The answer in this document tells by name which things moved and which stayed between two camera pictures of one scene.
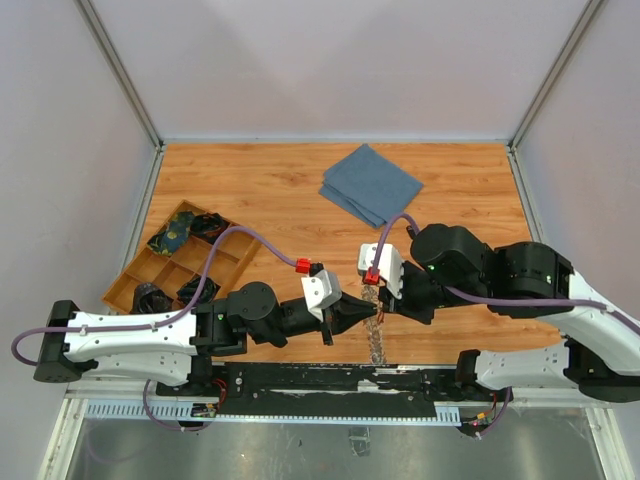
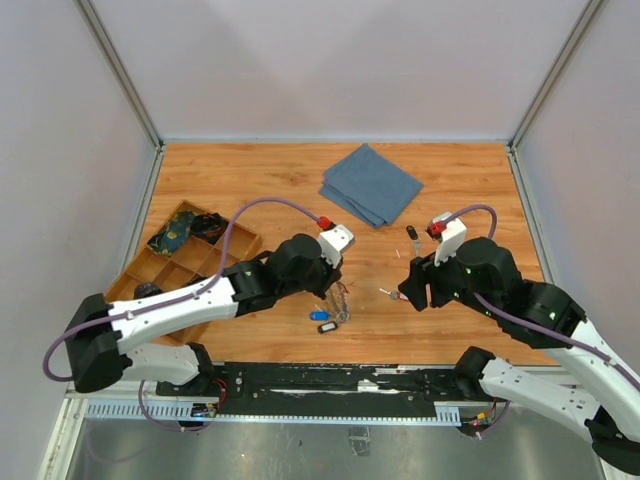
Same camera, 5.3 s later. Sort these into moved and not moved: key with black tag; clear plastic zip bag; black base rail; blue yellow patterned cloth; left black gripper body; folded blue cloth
Moved: left black gripper body; clear plastic zip bag
Not moved: folded blue cloth; black base rail; blue yellow patterned cloth; key with black tag
